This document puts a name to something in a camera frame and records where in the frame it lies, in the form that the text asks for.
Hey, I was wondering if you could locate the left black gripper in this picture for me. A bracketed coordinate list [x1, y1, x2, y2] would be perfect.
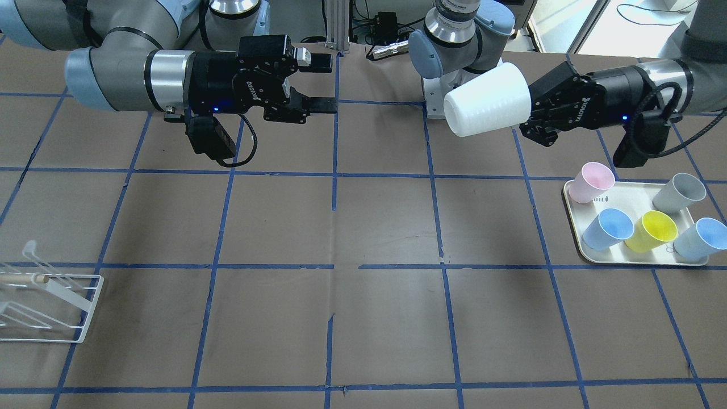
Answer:
[520, 61, 656, 147]

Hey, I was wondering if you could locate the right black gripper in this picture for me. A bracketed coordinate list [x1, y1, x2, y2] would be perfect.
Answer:
[187, 35, 338, 124]

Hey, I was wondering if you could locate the pale green white cup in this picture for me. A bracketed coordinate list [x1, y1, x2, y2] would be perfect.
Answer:
[443, 62, 532, 137]

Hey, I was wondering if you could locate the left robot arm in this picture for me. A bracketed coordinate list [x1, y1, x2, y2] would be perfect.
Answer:
[408, 1, 725, 158]

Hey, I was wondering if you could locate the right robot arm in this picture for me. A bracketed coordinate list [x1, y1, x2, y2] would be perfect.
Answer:
[2, 1, 337, 124]

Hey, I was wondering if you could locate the pink plastic cup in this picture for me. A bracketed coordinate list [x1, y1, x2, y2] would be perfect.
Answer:
[566, 161, 616, 204]

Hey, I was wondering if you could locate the blue plastic cup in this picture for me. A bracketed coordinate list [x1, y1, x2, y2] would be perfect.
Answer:
[582, 208, 634, 251]

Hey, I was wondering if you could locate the grey plastic cup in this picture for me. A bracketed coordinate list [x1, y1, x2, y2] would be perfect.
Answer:
[652, 173, 707, 214]

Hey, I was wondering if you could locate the yellow plastic cup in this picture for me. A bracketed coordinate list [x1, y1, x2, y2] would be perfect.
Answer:
[625, 210, 679, 253]

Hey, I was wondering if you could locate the light blue cup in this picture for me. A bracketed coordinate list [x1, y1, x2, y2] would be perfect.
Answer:
[674, 218, 726, 260]

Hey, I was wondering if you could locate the cream plastic tray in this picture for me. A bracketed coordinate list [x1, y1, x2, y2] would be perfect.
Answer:
[562, 180, 709, 266]

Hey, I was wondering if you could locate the aluminium frame post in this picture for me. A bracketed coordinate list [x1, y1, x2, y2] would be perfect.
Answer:
[324, 0, 350, 54]

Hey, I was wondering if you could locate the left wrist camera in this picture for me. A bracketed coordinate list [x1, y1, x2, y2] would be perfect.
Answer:
[613, 110, 671, 168]

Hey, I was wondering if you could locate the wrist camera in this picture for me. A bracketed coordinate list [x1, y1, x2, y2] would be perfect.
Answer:
[185, 116, 237, 161]
[613, 110, 671, 168]

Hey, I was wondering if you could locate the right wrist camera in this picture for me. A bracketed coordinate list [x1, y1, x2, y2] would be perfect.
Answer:
[185, 116, 237, 161]

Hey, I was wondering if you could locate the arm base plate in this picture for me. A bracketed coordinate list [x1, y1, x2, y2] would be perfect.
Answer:
[421, 76, 454, 120]

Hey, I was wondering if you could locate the white wire cup rack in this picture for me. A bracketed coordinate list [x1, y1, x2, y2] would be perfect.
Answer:
[1, 239, 105, 344]

